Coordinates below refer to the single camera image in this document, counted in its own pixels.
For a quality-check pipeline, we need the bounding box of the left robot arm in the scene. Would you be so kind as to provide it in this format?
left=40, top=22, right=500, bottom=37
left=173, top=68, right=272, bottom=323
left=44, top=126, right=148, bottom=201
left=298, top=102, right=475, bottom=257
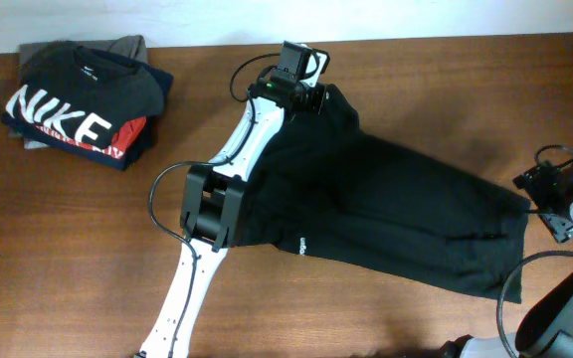
left=137, top=42, right=330, bottom=358

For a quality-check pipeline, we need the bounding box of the navy folded shirt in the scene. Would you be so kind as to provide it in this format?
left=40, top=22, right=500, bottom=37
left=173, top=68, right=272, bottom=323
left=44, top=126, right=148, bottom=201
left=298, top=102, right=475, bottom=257
left=1, top=44, right=173, bottom=170

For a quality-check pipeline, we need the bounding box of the black t-shirt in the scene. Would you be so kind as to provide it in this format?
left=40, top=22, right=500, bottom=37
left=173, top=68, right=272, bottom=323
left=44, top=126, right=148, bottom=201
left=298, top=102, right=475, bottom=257
left=240, top=85, right=530, bottom=303

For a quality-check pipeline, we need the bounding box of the red folded shirt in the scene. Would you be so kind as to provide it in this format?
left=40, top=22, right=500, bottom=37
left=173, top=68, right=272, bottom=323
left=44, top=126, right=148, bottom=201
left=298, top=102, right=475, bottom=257
left=36, top=117, right=147, bottom=159

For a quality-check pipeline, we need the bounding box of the black Nike folded shirt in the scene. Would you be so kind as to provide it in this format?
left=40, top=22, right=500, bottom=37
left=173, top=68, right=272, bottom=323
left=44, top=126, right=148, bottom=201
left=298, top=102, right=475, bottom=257
left=4, top=41, right=166, bottom=150

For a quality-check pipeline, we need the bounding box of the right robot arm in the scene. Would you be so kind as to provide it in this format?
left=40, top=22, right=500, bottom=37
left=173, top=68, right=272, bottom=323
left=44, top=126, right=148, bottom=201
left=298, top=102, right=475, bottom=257
left=437, top=152, right=573, bottom=358

